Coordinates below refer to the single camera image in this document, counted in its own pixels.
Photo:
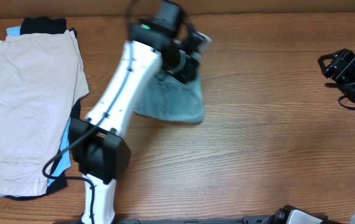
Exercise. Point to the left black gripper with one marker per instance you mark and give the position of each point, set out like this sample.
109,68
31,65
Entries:
187,75

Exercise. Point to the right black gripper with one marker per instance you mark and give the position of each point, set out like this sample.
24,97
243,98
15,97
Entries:
342,65

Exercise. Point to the light blue denim shorts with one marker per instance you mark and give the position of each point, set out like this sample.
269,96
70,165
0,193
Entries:
168,99

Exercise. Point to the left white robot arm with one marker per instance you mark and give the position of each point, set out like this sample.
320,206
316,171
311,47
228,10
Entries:
97,142

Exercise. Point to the beige folded shorts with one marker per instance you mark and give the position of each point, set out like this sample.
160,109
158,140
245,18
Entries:
41,78

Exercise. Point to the black folded garment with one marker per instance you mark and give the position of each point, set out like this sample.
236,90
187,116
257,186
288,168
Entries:
60,165

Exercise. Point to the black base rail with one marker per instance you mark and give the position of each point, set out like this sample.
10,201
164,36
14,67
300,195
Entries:
190,221

